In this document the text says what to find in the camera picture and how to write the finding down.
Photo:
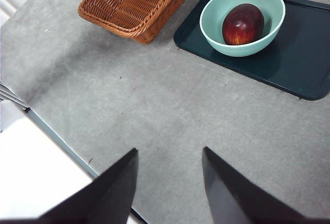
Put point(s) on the dark rectangular tray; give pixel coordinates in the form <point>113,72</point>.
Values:
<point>296,58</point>

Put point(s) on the brown wicker basket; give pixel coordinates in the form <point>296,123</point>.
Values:
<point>123,9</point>

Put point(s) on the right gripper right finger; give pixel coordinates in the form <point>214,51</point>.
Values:
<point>232,198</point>

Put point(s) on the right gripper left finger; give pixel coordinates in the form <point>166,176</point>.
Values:
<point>108,198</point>

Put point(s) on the dark red plum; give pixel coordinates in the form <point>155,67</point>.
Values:
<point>243,25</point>

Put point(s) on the teal ceramic bowl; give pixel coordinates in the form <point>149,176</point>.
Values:
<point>216,9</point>

